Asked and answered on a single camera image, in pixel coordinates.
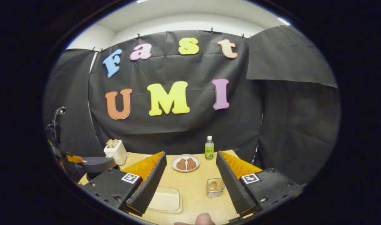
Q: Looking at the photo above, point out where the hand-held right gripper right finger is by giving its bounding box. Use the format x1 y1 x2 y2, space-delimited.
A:
215 151 303 218

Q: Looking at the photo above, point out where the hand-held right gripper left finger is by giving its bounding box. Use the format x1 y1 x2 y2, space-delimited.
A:
81 152 167 217

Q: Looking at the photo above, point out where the clear tray of rice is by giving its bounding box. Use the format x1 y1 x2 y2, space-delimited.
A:
147 187 183 214

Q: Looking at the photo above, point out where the dark grey rice cooker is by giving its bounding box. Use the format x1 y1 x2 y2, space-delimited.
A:
66 156 117 184

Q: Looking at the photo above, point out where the white toaster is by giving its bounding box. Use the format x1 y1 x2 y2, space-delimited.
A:
104 140 128 166

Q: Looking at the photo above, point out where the green drink bottle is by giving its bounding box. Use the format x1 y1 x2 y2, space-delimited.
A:
205 136 215 160

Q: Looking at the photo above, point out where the white round plate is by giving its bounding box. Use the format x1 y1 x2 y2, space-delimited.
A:
171 154 200 173

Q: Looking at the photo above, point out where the black backdrop cloth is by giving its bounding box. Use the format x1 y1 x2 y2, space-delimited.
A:
42 25 341 185

